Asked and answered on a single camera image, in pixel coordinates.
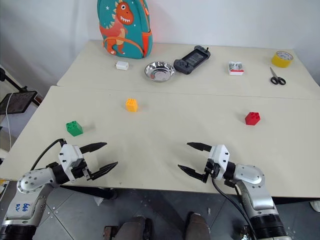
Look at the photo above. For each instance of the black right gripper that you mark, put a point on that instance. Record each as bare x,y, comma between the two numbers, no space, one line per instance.
210,170

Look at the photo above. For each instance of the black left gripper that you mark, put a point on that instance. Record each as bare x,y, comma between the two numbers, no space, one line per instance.
79,170

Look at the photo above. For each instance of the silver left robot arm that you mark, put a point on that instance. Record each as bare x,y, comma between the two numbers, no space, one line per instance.
30,183

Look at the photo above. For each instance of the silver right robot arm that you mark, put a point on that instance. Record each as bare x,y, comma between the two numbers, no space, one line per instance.
250,176

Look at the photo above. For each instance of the green toy brick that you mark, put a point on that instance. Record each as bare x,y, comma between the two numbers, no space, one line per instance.
74,128

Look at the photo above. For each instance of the orange toy brick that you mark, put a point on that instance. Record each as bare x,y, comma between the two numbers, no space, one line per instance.
131,105

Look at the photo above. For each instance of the dark rounded shape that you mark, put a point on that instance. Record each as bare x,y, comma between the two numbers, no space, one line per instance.
197,226
136,228

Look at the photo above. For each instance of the red toy brick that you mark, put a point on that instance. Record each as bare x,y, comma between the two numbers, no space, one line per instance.
252,118

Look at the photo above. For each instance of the shiny steel bowl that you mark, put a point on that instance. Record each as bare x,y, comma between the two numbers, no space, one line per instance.
159,71

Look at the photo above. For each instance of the dark grey handheld game console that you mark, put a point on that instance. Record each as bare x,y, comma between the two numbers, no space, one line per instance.
191,60

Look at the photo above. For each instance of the white and red small box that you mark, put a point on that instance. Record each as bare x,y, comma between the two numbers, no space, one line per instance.
236,68

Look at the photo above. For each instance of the black tablet on stand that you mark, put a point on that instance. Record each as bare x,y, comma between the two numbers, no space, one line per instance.
16,102

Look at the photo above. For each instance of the white table foot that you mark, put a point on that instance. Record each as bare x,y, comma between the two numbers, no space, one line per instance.
316,206

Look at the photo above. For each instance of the teal dinosaur backpack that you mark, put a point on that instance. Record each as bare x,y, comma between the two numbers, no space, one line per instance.
122,30

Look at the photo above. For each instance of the yellow tape roll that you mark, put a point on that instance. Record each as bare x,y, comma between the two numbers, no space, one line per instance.
282,59

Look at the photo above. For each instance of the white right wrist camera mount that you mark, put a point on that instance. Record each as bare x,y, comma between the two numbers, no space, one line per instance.
220,156

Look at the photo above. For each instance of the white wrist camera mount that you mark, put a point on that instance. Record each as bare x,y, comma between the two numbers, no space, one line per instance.
220,156
67,155

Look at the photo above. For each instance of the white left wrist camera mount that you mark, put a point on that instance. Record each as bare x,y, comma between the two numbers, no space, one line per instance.
67,155

